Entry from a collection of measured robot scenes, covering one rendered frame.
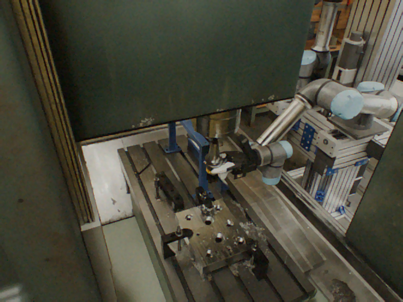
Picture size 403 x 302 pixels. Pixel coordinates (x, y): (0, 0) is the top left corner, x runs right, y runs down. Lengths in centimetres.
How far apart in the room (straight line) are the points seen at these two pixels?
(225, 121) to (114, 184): 116
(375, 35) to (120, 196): 167
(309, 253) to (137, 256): 87
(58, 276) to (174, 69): 51
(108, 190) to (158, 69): 131
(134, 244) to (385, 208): 121
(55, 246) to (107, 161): 142
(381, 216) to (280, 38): 91
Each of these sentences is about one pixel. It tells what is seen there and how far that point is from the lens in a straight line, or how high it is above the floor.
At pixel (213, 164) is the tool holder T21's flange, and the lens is 109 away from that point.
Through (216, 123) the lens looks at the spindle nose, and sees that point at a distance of 94.
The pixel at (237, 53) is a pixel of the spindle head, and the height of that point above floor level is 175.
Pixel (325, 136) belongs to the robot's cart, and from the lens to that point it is 178.
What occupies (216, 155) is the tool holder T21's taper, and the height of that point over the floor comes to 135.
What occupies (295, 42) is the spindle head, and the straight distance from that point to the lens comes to 91.
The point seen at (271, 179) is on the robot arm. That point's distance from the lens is 131.
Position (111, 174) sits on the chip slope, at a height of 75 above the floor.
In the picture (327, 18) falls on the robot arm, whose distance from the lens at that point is 213.
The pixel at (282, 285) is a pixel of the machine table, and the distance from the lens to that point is 132.
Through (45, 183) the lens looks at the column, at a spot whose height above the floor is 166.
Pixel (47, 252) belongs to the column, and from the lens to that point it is 67.
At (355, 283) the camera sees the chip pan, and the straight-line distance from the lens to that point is 173.
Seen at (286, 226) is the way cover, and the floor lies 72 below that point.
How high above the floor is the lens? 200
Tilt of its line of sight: 36 degrees down
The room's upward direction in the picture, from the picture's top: 2 degrees clockwise
